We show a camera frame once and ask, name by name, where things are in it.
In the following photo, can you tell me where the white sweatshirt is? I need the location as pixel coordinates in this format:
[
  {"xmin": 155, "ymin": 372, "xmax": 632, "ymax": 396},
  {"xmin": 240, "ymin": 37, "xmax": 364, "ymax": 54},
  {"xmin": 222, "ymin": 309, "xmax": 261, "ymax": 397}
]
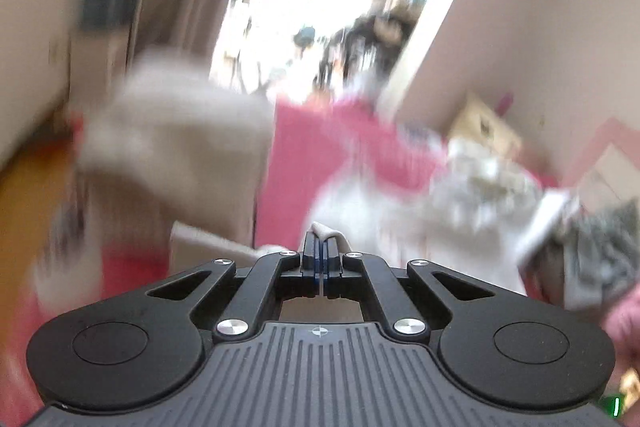
[{"xmin": 170, "ymin": 167, "xmax": 531, "ymax": 323}]

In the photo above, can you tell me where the folded beige garment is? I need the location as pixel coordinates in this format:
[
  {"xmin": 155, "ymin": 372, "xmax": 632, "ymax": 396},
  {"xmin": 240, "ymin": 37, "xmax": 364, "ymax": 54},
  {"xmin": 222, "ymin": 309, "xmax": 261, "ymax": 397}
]
[{"xmin": 75, "ymin": 52, "xmax": 276, "ymax": 253}]

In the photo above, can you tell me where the pink floral blanket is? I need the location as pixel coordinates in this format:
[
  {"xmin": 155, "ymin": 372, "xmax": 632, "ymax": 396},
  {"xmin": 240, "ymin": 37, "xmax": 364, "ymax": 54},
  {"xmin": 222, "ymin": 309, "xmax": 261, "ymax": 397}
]
[{"xmin": 0, "ymin": 97, "xmax": 561, "ymax": 427}]

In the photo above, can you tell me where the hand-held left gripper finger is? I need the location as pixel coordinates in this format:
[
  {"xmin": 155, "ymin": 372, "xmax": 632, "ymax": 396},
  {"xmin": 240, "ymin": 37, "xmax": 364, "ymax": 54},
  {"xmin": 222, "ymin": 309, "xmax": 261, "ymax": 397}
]
[
  {"xmin": 145, "ymin": 231, "xmax": 322, "ymax": 343},
  {"xmin": 321, "ymin": 234, "xmax": 496, "ymax": 343}
]

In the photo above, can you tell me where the person's right forearm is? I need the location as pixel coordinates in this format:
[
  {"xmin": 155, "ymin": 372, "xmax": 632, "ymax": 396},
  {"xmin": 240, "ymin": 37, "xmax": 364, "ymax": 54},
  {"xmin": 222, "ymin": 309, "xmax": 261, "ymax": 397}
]
[{"xmin": 600, "ymin": 282, "xmax": 640, "ymax": 358}]

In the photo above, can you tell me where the cream fleece garment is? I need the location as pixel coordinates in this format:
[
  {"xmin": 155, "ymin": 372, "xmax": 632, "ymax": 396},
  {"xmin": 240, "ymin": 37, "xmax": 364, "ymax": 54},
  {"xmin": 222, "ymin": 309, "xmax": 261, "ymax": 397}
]
[{"xmin": 430, "ymin": 139, "xmax": 551, "ymax": 233}]

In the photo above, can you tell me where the light grey garment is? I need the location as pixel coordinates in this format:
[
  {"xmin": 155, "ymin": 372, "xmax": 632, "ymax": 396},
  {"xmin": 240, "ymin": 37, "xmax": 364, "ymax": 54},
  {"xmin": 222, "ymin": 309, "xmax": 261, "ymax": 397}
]
[{"xmin": 520, "ymin": 199, "xmax": 640, "ymax": 310}]

